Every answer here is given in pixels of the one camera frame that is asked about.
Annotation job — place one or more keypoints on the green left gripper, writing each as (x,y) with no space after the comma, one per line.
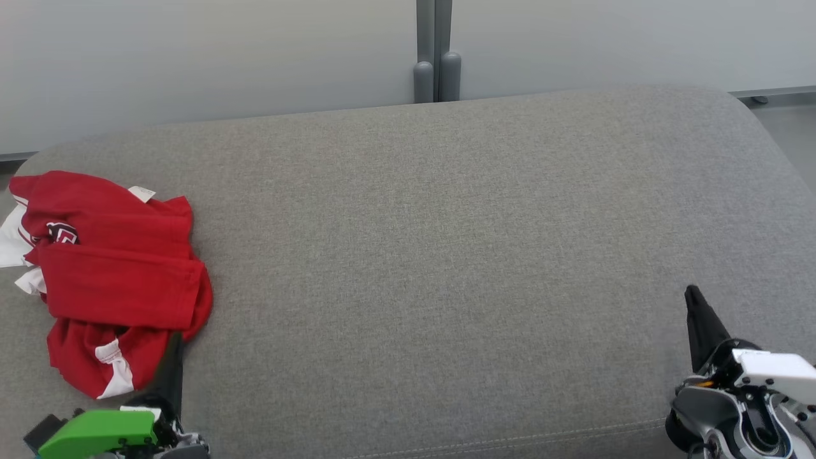
(95,433)

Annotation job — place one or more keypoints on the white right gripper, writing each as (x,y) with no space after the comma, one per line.
(771,370)

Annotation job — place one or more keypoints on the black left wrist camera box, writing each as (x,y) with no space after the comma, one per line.
(44,430)

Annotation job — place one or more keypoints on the red shorts white trim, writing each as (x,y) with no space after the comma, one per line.
(76,357)

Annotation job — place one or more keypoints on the grey metal floor rail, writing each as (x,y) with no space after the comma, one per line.
(16,155)
(778,91)

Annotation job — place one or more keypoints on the red shirt white sleeves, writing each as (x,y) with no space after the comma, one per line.
(108,217)

